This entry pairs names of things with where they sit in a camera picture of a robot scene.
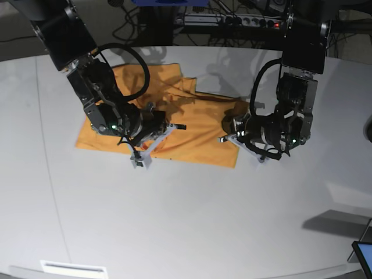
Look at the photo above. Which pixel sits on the black robot arm, image right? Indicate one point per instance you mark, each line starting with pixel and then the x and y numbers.
pixel 306 27

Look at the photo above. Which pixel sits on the orange yellow T-shirt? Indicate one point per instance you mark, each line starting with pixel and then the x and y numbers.
pixel 201 112

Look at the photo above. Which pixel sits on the grey tablet stand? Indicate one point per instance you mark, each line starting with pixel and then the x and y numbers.
pixel 365 238

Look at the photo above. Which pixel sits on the tablet screen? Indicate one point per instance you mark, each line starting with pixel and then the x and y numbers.
pixel 365 261

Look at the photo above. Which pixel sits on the white power strip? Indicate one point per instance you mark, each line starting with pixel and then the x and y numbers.
pixel 219 20

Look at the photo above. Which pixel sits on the black robot arm, image left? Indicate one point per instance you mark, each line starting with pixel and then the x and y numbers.
pixel 72 48

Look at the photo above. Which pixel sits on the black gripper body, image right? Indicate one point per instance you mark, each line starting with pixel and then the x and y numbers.
pixel 259 129

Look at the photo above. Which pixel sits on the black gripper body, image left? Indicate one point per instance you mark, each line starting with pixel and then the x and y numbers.
pixel 151 125

